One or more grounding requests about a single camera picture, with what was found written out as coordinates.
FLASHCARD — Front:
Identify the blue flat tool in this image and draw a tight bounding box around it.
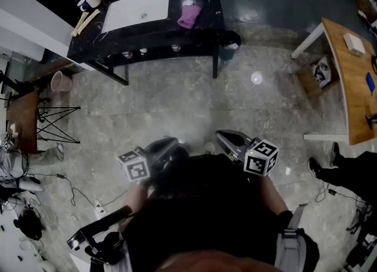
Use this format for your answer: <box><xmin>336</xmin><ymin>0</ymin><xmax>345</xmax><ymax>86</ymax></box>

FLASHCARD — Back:
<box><xmin>366</xmin><ymin>72</ymin><xmax>376</xmax><ymax>95</ymax></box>

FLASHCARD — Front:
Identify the white box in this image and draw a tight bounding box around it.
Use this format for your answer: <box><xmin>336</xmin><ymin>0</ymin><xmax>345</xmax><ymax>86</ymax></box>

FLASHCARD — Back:
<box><xmin>343</xmin><ymin>32</ymin><xmax>367</xmax><ymax>57</ymax></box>

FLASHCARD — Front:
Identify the person's dark cap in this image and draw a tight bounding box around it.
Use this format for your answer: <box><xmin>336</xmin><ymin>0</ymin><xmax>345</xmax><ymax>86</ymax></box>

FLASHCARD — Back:
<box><xmin>155</xmin><ymin>249</ymin><xmax>282</xmax><ymax>272</ymax></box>

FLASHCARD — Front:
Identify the black body-worn rig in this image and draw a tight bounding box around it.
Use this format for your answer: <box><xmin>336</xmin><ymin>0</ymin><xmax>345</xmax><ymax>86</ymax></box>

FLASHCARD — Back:
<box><xmin>66</xmin><ymin>205</ymin><xmax>134</xmax><ymax>266</ymax></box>

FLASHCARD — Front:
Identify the person's black shirt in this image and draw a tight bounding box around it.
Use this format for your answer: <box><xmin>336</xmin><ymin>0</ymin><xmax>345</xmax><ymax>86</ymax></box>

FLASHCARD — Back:
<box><xmin>121</xmin><ymin>152</ymin><xmax>321</xmax><ymax>272</ymax></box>

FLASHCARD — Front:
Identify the light wooden table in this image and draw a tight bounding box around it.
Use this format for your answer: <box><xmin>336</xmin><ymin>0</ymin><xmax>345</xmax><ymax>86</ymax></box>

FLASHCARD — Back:
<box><xmin>290</xmin><ymin>16</ymin><xmax>377</xmax><ymax>147</ymax></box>

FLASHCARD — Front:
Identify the white rounded device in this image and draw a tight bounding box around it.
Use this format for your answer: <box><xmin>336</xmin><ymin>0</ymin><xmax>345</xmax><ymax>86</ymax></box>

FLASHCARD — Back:
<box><xmin>16</xmin><ymin>175</ymin><xmax>45</xmax><ymax>192</ymax></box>

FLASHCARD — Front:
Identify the black side chair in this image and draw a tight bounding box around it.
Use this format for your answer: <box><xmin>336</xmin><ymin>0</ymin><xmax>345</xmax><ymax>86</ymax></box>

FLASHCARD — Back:
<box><xmin>0</xmin><ymin>69</ymin><xmax>36</xmax><ymax>97</ymax></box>

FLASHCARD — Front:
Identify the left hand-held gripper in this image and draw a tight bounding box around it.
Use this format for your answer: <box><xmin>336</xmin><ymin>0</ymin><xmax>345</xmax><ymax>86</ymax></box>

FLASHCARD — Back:
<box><xmin>117</xmin><ymin>137</ymin><xmax>189</xmax><ymax>185</ymax></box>

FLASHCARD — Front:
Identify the white sink basin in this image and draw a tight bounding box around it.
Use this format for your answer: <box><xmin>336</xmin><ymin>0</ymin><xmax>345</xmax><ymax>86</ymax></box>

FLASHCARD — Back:
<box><xmin>101</xmin><ymin>0</ymin><xmax>171</xmax><ymax>34</ymax></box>

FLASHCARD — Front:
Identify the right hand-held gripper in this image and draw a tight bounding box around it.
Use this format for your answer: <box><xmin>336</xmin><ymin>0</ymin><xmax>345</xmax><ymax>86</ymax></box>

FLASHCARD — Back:
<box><xmin>214</xmin><ymin>129</ymin><xmax>280</xmax><ymax>177</ymax></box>

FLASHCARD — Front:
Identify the person's right forearm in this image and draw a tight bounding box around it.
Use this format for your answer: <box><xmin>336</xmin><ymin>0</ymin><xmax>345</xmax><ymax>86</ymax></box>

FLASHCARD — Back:
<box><xmin>258</xmin><ymin>174</ymin><xmax>290</xmax><ymax>216</ymax></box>

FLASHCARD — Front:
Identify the dark waste bin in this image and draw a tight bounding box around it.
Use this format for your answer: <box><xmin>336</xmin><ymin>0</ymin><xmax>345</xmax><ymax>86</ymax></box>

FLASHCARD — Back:
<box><xmin>217</xmin><ymin>29</ymin><xmax>242</xmax><ymax>61</ymax></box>

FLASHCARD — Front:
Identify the cardboard box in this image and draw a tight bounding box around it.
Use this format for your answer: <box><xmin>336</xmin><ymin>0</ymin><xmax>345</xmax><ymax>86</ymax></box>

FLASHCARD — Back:
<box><xmin>295</xmin><ymin>55</ymin><xmax>340</xmax><ymax>99</ymax></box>

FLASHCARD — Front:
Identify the grey shoulder bag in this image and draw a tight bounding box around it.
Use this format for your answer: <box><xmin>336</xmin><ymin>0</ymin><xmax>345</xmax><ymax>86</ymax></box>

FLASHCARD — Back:
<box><xmin>273</xmin><ymin>203</ymin><xmax>309</xmax><ymax>272</ymax></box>

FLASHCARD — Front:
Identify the purple cloth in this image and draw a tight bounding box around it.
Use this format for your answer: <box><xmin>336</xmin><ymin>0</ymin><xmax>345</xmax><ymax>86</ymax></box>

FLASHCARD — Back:
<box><xmin>177</xmin><ymin>4</ymin><xmax>203</xmax><ymax>29</ymax></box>

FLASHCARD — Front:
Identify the pink waste bin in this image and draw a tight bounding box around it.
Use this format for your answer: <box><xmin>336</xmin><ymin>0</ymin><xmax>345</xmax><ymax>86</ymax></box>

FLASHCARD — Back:
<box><xmin>50</xmin><ymin>70</ymin><xmax>74</xmax><ymax>93</ymax></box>

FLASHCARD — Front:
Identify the person's left forearm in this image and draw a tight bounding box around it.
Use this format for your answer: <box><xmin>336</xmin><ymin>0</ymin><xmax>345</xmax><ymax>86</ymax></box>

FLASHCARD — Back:
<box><xmin>121</xmin><ymin>181</ymin><xmax>150</xmax><ymax>232</ymax></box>

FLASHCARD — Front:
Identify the brown table with wire legs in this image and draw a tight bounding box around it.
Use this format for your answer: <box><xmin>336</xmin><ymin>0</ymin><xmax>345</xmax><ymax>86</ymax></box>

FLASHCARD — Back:
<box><xmin>5</xmin><ymin>89</ymin><xmax>81</xmax><ymax>155</ymax></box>

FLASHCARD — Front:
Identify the black backpack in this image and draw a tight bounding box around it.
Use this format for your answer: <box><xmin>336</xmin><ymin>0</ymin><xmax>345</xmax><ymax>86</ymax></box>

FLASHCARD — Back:
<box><xmin>13</xmin><ymin>209</ymin><xmax>45</xmax><ymax>241</ymax></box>

